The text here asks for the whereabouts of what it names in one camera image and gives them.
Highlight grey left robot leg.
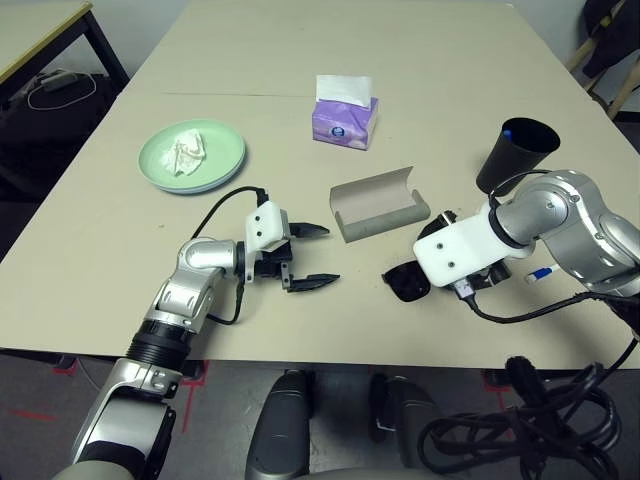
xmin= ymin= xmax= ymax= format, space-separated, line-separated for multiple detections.
xmin=244 ymin=369 xmax=316 ymax=480

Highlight black bag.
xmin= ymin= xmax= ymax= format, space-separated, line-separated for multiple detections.
xmin=0 ymin=72 xmax=119 ymax=201

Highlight white marker with blue cap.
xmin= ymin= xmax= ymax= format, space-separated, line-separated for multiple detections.
xmin=524 ymin=264 xmax=564 ymax=285

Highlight white tissue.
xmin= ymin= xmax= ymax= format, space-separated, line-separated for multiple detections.
xmin=158 ymin=128 xmax=207 ymax=179

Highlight beige side table, black legs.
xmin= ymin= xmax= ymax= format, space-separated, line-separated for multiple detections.
xmin=0 ymin=0 xmax=130 ymax=91

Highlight power adapter with white cable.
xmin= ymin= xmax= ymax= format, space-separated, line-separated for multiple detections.
xmin=27 ymin=69 xmax=99 ymax=111

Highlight light green plate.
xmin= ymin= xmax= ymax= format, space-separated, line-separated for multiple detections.
xmin=138 ymin=117 xmax=248 ymax=194

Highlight grey robot leg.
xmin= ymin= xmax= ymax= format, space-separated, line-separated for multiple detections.
xmin=244 ymin=369 xmax=316 ymax=480
xmin=368 ymin=374 xmax=446 ymax=471

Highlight light blue plate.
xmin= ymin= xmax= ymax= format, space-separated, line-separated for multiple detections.
xmin=148 ymin=164 xmax=247 ymax=196

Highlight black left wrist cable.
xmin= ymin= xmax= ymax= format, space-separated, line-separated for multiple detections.
xmin=192 ymin=186 xmax=269 ymax=327

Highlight wooden stool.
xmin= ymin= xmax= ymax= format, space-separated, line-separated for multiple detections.
xmin=567 ymin=37 xmax=640 ymax=121

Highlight grey glasses case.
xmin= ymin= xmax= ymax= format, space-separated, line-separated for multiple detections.
xmin=329 ymin=166 xmax=432 ymax=245

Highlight black cup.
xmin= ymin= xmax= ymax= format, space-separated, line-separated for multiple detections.
xmin=475 ymin=117 xmax=561 ymax=199

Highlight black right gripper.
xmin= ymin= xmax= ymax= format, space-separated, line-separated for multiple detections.
xmin=422 ymin=210 xmax=512 ymax=292

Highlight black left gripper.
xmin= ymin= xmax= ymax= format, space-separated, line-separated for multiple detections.
xmin=252 ymin=221 xmax=343 ymax=295

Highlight grey right robot leg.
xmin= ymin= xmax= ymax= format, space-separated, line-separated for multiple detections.
xmin=368 ymin=374 xmax=446 ymax=471

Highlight black jacket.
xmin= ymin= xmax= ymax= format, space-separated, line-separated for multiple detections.
xmin=579 ymin=0 xmax=640 ymax=79

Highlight black sunglasses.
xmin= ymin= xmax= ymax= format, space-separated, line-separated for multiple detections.
xmin=381 ymin=259 xmax=432 ymax=304

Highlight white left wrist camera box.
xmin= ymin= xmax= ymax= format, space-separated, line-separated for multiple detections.
xmin=242 ymin=200 xmax=292 ymax=287

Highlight purple tissue pack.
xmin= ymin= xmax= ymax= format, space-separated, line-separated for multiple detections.
xmin=310 ymin=74 xmax=380 ymax=152

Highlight black cable bundle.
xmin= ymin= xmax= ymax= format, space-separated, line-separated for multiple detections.
xmin=417 ymin=354 xmax=626 ymax=480

